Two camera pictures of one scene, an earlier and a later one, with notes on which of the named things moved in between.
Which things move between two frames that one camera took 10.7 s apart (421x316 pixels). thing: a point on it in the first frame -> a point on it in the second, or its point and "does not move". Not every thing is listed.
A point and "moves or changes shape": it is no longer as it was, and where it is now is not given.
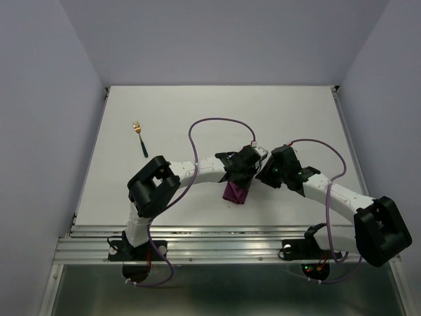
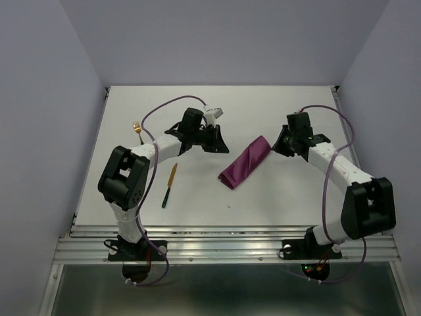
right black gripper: [264, 175] -> [279, 145]
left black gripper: [245, 183] -> [218, 145]
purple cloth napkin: [234, 193] moves or changes shape
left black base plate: [123, 251] does not move
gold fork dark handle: [137, 128] does not move
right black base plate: [306, 249] does not move
